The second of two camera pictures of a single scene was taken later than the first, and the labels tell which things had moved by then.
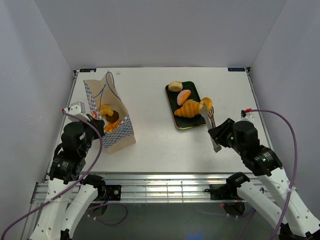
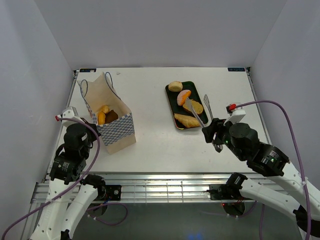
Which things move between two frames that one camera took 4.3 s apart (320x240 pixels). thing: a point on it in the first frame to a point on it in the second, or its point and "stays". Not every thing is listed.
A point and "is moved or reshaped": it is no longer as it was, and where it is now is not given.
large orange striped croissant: [189, 108] to [186, 121]
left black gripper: [98, 124] to [94, 135]
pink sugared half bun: [182, 96] stays
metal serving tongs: [208, 117] is moved or reshaped
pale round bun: [175, 86] stays
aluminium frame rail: [141, 187] stays
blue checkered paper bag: [105, 103] stays
